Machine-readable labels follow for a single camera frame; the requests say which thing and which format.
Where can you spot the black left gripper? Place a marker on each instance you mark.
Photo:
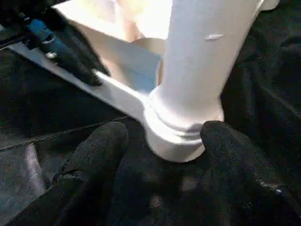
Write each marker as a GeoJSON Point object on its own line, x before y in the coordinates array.
{"type": "Point", "coordinates": [23, 21]}

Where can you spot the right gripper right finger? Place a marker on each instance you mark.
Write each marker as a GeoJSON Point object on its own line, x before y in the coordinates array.
{"type": "Point", "coordinates": [249, 183]}

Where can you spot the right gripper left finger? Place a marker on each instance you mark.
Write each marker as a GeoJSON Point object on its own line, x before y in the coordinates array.
{"type": "Point", "coordinates": [80, 183]}

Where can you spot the white plastic table top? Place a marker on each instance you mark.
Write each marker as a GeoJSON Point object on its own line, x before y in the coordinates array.
{"type": "Point", "coordinates": [117, 47]}

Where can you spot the white plastic table leg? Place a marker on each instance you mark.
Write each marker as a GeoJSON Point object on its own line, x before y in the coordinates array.
{"type": "Point", "coordinates": [202, 61]}

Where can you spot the black work mat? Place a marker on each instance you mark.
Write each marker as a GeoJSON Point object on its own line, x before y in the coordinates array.
{"type": "Point", "coordinates": [263, 103]}

